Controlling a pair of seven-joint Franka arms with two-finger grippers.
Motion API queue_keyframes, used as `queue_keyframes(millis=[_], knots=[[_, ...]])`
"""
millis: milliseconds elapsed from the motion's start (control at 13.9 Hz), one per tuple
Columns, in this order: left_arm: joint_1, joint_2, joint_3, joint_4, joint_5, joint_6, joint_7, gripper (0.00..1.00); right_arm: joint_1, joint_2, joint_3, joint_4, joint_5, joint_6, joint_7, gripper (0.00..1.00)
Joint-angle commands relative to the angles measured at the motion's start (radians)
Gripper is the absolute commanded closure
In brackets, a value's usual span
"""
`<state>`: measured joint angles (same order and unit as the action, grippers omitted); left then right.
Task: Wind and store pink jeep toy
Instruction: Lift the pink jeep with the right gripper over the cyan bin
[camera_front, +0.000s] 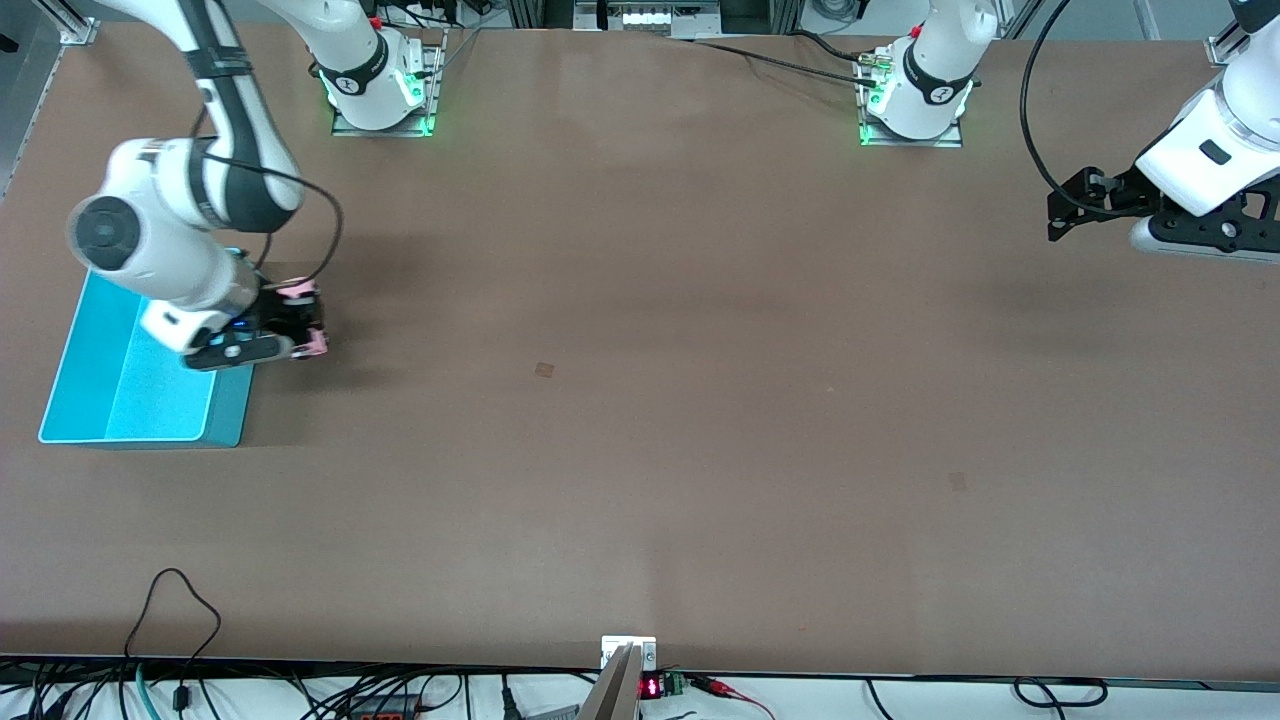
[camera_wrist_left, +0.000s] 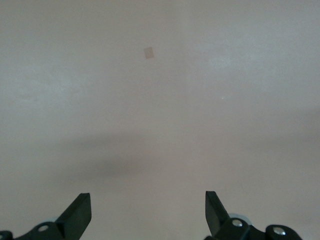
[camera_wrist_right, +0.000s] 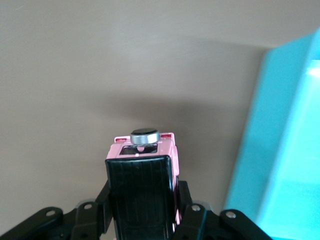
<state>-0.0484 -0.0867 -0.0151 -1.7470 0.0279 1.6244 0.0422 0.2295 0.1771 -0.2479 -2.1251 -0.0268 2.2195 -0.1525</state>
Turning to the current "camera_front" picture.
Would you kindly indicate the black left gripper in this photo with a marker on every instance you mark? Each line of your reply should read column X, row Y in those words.
column 1122, row 191

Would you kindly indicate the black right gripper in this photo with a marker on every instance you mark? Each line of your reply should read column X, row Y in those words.
column 277, row 313

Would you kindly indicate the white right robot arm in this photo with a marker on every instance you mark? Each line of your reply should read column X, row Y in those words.
column 150, row 230

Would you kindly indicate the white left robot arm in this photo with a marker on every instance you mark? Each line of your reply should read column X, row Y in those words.
column 1220, row 130

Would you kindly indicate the teal plastic bin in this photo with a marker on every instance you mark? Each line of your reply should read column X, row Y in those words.
column 130, row 400

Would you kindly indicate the grey equipment box with lights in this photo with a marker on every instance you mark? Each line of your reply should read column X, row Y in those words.
column 645, row 15

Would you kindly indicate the aluminium profile bar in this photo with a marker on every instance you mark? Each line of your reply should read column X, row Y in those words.
column 615, row 690

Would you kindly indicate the red LED display module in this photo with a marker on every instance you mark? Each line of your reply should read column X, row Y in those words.
column 660, row 686

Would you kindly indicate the red and black clip leads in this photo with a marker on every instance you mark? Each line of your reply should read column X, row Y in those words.
column 730, row 692

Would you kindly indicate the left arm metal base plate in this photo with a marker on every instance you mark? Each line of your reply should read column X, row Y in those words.
column 950, row 138

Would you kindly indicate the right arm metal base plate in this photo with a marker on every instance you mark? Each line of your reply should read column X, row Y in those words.
column 432, row 90

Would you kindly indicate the aluminium frame corner post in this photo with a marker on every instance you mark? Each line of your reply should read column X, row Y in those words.
column 75, row 25

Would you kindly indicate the white metal table bracket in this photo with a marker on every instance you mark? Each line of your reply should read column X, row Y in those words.
column 628, row 645

